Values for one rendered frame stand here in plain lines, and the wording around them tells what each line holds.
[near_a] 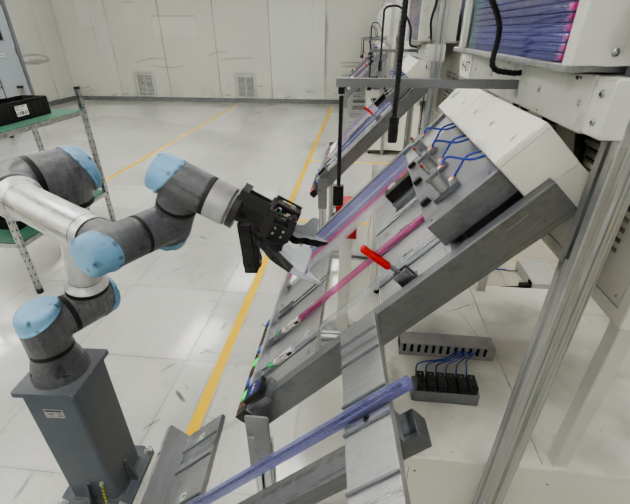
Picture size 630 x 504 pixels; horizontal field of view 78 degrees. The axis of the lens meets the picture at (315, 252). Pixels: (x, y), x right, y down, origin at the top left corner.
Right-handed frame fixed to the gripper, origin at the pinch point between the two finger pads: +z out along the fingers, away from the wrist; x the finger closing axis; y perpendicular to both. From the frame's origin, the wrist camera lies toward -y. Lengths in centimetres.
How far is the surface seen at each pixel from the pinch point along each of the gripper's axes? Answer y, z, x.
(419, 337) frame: -21, 40, 24
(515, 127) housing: 37.0, 12.6, -2.5
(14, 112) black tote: -95, -176, 160
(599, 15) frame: 50, 8, -11
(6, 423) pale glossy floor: -154, -71, 28
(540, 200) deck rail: 31.0, 19.0, -10.0
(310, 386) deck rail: -20.4, 9.1, -10.1
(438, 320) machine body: -21, 49, 38
